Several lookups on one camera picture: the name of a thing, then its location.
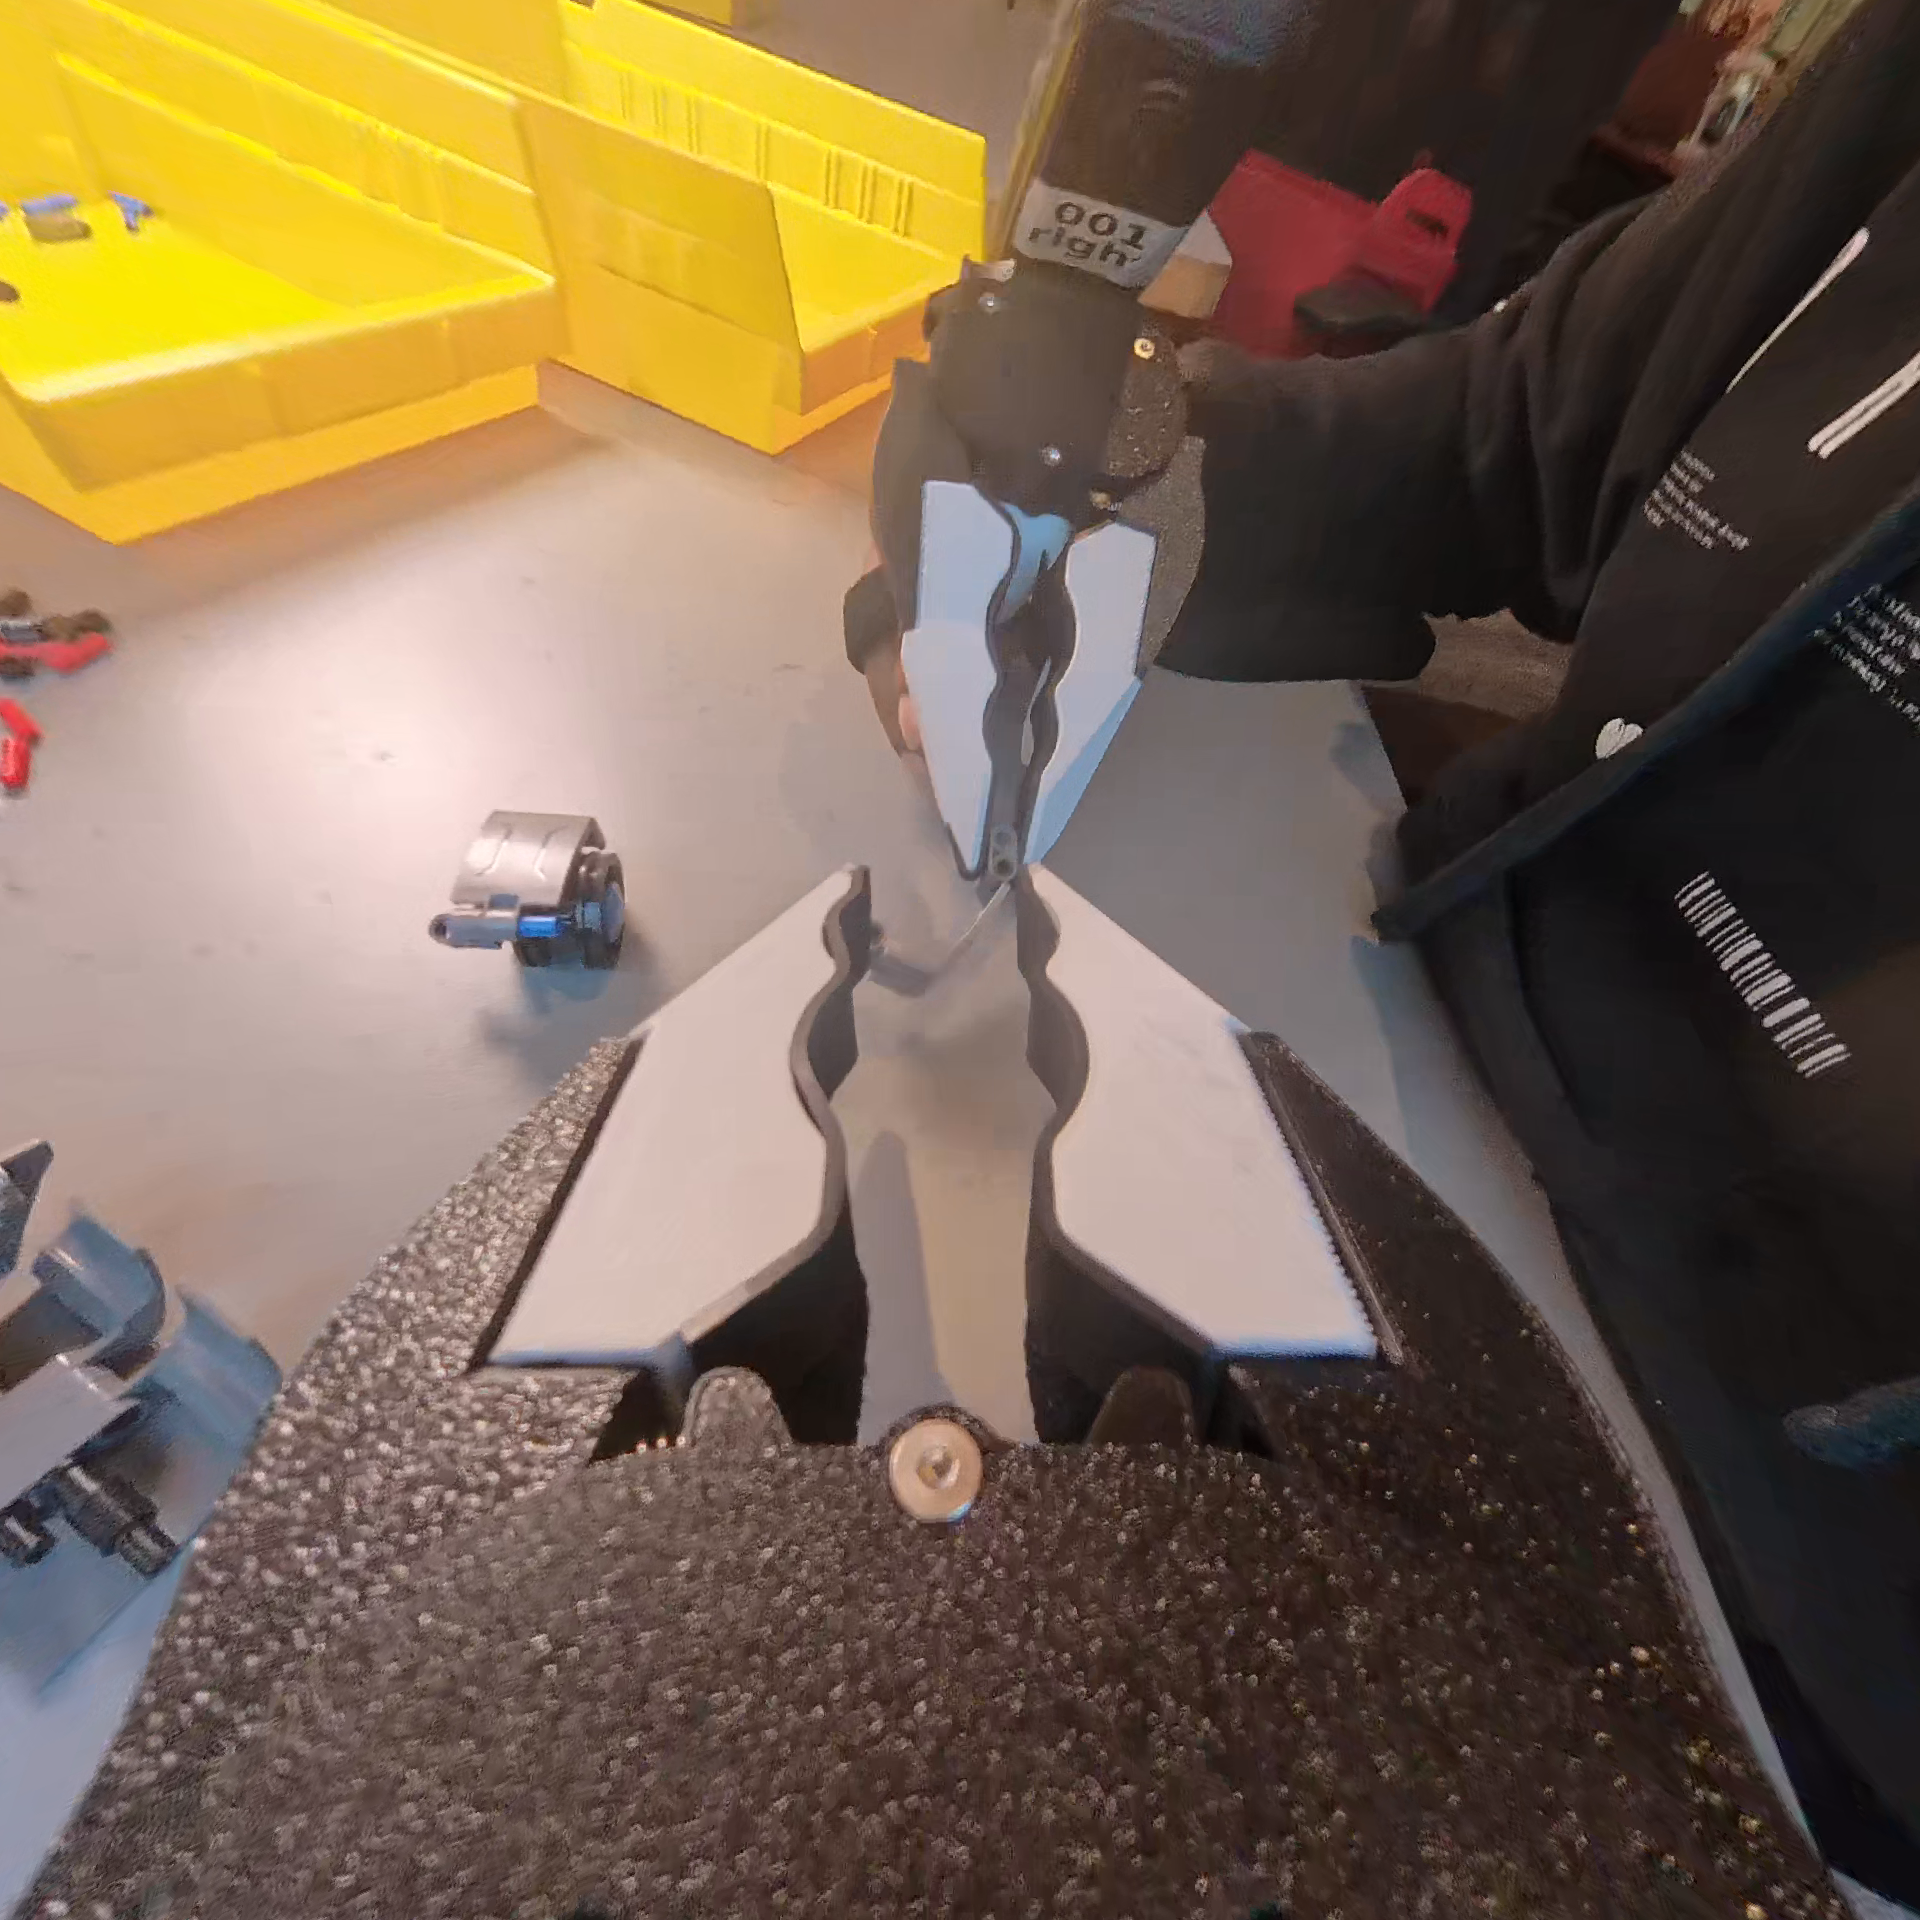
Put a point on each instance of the small blue brick pieces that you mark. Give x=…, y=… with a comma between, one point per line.
x=127, y=209

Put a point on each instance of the yellow bin with divider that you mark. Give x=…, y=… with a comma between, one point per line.
x=224, y=403

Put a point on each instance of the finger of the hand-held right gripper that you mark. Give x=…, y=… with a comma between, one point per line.
x=946, y=645
x=1112, y=645

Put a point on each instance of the pile of small brick pins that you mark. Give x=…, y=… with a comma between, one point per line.
x=47, y=645

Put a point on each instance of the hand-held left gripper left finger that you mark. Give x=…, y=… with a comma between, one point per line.
x=676, y=1185

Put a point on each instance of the grey brick block assembly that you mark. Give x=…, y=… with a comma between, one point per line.
x=90, y=1395

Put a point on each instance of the person's black printed sweatshirt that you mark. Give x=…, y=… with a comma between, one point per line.
x=1723, y=751

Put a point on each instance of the person's right forearm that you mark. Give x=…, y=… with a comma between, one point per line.
x=1351, y=495

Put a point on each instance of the red crate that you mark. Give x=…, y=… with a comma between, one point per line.
x=1288, y=256

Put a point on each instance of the grey black wheel assembly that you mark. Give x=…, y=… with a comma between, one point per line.
x=523, y=869

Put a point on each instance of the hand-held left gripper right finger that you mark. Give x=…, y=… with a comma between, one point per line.
x=1202, y=1185

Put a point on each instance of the person's right hand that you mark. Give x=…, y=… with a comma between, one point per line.
x=897, y=703

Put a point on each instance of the grey desk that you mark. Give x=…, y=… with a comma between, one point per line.
x=451, y=719

